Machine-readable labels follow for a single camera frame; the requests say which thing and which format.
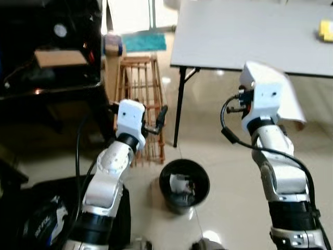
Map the flat beige cardboard sheet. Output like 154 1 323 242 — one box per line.
103 34 126 102

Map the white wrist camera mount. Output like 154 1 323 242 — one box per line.
116 99 146 146
240 83 281 131

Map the black fabric bag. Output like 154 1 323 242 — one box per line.
0 174 131 250

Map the small brown cardboard box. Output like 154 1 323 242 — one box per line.
34 49 88 68

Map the round black rubbish bin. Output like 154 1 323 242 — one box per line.
159 159 211 214

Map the black glossy cabinet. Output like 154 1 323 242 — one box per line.
0 0 112 141

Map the wooden slatted rack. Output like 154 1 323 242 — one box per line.
116 55 167 166

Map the robot leg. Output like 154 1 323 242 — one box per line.
130 237 151 250
193 237 224 250

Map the left robot leg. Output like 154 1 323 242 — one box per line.
130 237 151 250

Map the yellow object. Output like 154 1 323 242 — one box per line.
318 20 333 42

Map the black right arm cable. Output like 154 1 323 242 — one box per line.
220 95 333 250

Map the white paper sheet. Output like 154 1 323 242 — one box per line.
239 61 308 126

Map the blue and white plastic packet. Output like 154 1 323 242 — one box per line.
23 195 68 245

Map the right robot leg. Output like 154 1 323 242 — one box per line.
193 237 224 250

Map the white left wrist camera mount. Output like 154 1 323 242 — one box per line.
116 99 146 146

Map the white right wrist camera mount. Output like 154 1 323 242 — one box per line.
240 83 281 131

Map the crumpled white paper trash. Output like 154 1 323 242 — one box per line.
169 174 201 201

